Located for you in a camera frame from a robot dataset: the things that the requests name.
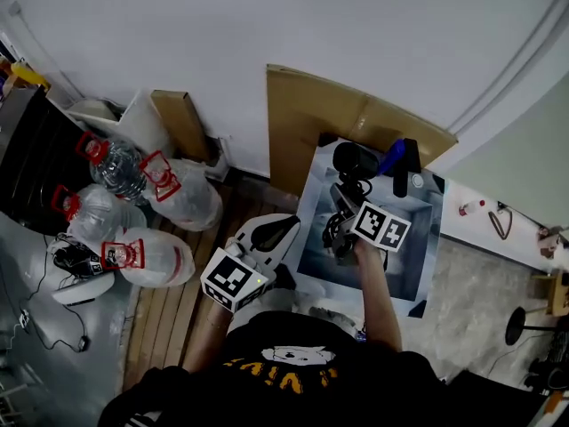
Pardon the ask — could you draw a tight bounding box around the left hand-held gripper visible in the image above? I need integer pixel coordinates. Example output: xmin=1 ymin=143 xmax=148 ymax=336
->
xmin=199 ymin=213 xmax=302 ymax=315

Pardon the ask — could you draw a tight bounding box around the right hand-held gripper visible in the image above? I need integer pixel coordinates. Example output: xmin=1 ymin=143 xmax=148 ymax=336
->
xmin=329 ymin=182 xmax=413 ymax=259

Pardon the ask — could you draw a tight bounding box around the person's right forearm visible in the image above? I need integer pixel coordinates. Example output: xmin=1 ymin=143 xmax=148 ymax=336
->
xmin=353 ymin=238 xmax=404 ymax=353

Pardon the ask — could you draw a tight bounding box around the person's left forearm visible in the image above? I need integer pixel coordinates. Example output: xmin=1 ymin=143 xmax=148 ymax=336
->
xmin=182 ymin=300 xmax=235 ymax=373

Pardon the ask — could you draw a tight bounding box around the blue plastic block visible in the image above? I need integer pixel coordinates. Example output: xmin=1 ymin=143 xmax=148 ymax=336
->
xmin=376 ymin=138 xmax=406 ymax=176

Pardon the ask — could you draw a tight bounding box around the large crumpled plastic water bottle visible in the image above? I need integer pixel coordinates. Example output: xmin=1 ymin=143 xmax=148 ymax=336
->
xmin=50 ymin=183 xmax=148 ymax=245
xmin=100 ymin=228 xmax=196 ymax=288
xmin=139 ymin=149 xmax=224 ymax=233

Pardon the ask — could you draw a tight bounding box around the large brown cardboard sheet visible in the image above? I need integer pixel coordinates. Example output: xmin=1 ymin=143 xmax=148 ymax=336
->
xmin=265 ymin=63 xmax=460 ymax=198

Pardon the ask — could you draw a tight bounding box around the small bottle with red cap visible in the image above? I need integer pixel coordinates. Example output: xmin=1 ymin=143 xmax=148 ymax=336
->
xmin=458 ymin=198 xmax=487 ymax=217

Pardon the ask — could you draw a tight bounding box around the wooden slatted platform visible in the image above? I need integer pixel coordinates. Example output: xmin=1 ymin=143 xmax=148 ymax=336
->
xmin=121 ymin=174 xmax=300 ymax=391

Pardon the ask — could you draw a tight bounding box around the narrow brown cardboard box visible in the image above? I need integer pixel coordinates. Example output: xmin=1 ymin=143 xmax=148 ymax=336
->
xmin=149 ymin=88 xmax=211 ymax=163

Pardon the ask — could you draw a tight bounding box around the person in black shirt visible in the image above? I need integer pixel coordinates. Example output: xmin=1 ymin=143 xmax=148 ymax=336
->
xmin=97 ymin=310 xmax=446 ymax=427

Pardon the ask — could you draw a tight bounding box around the clear ribbed water bottle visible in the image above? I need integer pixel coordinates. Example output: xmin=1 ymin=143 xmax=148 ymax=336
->
xmin=74 ymin=130 xmax=148 ymax=205

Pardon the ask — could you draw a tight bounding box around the white foam board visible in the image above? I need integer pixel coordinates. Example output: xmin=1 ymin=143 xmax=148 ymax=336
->
xmin=65 ymin=88 xmax=175 ymax=161

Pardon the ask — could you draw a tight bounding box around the black round stand base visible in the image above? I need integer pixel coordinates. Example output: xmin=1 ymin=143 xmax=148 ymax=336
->
xmin=504 ymin=305 xmax=569 ymax=347

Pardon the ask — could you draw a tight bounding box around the small brown object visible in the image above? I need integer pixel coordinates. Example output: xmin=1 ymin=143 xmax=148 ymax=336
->
xmin=536 ymin=225 xmax=563 ymax=259

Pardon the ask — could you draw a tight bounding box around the black cabinet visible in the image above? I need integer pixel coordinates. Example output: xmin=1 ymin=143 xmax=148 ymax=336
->
xmin=0 ymin=84 xmax=108 ymax=236

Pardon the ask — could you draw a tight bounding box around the yellow bottle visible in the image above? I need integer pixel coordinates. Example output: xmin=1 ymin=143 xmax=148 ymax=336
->
xmin=10 ymin=60 xmax=48 ymax=89

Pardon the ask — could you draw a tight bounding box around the black angled bracket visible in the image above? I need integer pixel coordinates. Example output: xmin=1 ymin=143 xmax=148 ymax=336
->
xmin=392 ymin=138 xmax=422 ymax=198

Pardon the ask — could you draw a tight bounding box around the brown loop strap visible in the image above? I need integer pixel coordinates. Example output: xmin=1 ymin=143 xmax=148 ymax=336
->
xmin=487 ymin=207 xmax=514 ymax=241

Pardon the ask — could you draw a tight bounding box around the black floor cable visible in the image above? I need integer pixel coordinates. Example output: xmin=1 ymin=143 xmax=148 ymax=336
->
xmin=0 ymin=233 xmax=92 ymax=354

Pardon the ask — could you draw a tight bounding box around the white wall conduit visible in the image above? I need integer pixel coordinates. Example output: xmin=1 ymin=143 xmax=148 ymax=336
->
xmin=7 ymin=0 xmax=86 ymax=102

